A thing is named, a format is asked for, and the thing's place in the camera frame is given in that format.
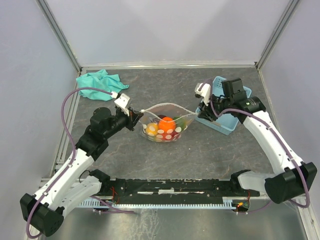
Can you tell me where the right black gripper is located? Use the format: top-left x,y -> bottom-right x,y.
196,92 -> 233,123

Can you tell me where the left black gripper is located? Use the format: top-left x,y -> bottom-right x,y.
103,106 -> 144,139

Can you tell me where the light blue plastic basket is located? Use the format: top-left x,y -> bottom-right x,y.
195,76 -> 252,135

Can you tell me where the clear dotted zip bag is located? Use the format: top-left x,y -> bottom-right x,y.
139,103 -> 197,143

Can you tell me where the orange tangerine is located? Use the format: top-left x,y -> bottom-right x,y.
158,116 -> 176,133

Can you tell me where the red strawberry pear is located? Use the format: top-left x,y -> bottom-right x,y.
155,127 -> 183,142

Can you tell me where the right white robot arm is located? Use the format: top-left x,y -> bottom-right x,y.
194,78 -> 318,208

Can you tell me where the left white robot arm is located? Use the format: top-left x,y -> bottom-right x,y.
20,107 -> 143,239

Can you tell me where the teal crumpled cloth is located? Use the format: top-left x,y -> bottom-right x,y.
76,69 -> 129,102

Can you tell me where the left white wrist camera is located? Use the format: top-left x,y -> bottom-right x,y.
111,91 -> 131,116

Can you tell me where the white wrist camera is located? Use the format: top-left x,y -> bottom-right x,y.
111,91 -> 131,116
194,82 -> 212,106

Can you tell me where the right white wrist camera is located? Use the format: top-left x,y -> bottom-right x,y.
194,82 -> 212,106

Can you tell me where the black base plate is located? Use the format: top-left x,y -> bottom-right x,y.
97,186 -> 260,205

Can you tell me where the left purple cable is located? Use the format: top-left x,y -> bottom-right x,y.
25,87 -> 136,238

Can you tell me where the light blue cable duct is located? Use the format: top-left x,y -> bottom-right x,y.
77,198 -> 244,210

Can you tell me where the aluminium frame rail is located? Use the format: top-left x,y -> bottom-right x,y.
36,177 -> 308,199

